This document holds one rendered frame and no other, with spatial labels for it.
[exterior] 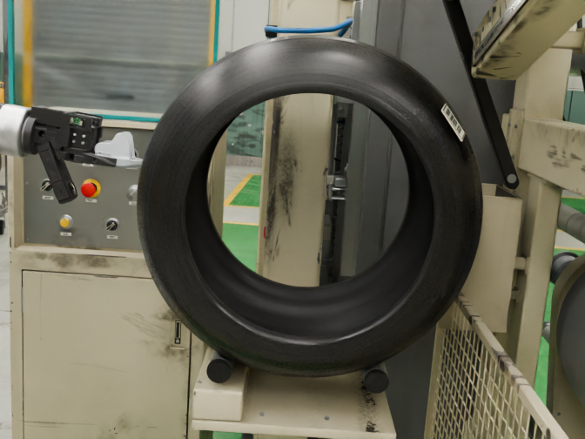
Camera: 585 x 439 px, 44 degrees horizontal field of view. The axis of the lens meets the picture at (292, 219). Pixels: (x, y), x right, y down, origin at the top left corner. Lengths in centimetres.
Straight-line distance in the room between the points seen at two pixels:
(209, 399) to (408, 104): 62
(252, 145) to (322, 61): 951
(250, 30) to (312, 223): 909
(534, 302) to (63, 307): 124
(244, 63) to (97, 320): 112
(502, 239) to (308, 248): 42
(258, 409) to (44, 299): 92
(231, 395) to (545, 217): 76
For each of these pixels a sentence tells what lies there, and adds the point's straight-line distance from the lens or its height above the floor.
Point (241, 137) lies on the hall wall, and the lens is 1067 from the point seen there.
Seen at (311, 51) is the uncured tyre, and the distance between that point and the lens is 118.
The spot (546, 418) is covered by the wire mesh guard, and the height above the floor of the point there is 100.
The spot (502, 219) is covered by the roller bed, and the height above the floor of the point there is 115.
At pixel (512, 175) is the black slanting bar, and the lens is 158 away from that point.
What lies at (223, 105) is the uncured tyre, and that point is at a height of 137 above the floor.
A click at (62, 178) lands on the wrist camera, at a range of 135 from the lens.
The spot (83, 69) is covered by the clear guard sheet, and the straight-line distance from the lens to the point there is 204.
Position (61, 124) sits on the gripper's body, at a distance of 132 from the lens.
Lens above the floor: 143
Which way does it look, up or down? 12 degrees down
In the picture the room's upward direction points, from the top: 4 degrees clockwise
